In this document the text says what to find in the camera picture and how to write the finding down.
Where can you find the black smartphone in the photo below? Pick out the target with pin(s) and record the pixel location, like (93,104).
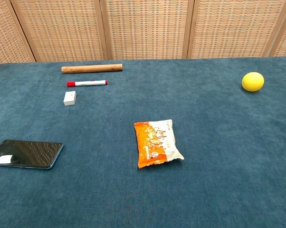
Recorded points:
(26,153)

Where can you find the wooden rod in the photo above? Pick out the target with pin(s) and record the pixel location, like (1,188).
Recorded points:
(90,68)

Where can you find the small white box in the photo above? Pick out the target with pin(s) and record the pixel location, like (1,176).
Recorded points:
(69,98)

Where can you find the orange and white snack packet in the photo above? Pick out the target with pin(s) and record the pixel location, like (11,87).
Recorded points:
(155,142)

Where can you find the yellow ball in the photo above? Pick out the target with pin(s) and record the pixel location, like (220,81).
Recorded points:
(252,82)

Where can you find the red and white marker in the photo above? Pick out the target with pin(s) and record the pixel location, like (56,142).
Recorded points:
(88,83)

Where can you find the blue table cloth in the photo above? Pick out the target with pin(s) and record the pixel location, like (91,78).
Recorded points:
(181,190)

